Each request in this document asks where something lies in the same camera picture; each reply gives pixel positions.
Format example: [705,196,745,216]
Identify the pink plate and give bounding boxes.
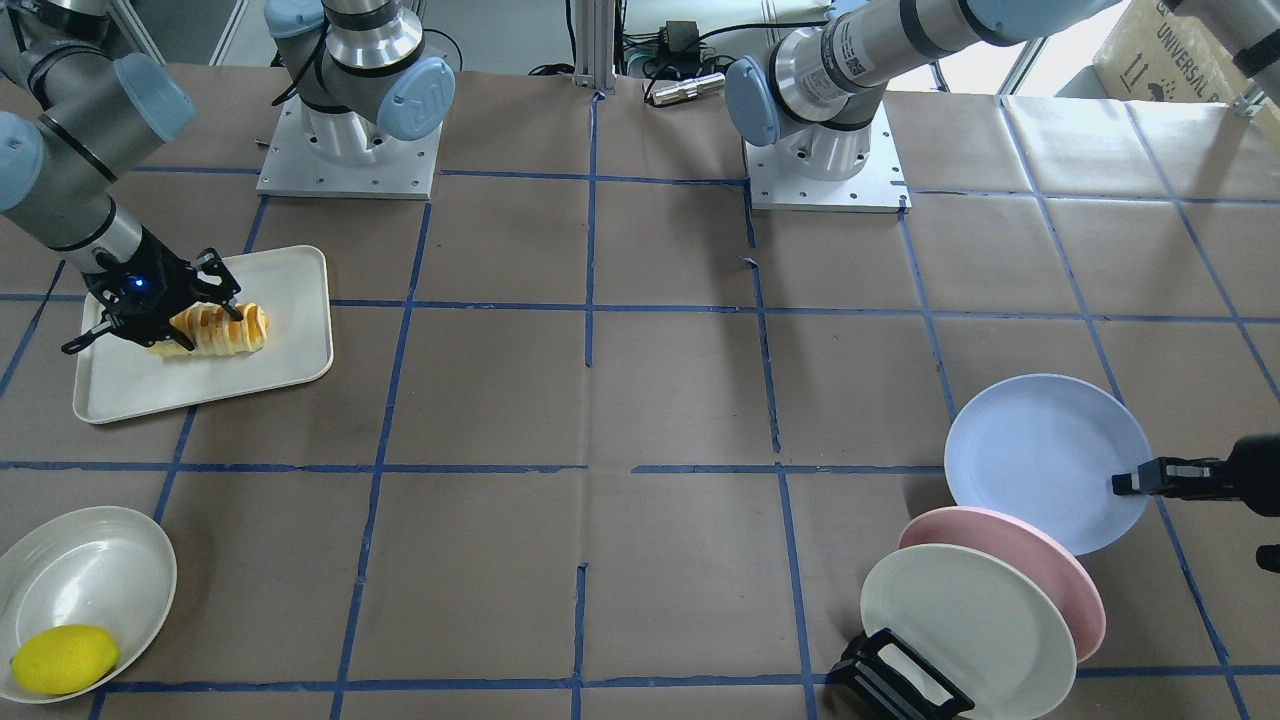
[899,506,1107,662]

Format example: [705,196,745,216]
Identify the cardboard box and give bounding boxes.
[1093,1,1251,104]

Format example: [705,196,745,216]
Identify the aluminium frame post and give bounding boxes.
[570,0,621,95]

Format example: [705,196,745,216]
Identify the black dish rack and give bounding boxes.
[827,626,975,719]

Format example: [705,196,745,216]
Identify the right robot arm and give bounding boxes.
[3,1,456,356]

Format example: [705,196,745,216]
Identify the yellow lemon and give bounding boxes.
[10,624,122,696]

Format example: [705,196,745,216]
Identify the cream rectangular tray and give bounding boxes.
[72,245,334,425]

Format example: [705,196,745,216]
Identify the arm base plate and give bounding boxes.
[742,106,913,214]
[256,97,442,201]

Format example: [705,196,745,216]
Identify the blue plate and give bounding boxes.
[943,373,1153,556]

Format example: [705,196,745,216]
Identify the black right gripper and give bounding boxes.
[61,229,244,355]

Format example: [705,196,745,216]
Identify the silver metal cylinder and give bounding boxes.
[646,72,726,108]

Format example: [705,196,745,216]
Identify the striped yellow bread roll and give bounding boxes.
[147,304,270,357]

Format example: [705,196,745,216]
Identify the white shallow bowl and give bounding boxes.
[1,506,177,705]

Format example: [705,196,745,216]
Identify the white plate in rack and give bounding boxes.
[860,543,1076,719]

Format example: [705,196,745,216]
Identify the black cables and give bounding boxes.
[529,5,831,81]

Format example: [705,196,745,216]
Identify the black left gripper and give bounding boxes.
[1111,434,1280,574]

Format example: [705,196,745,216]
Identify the black power adapter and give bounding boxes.
[658,20,701,63]

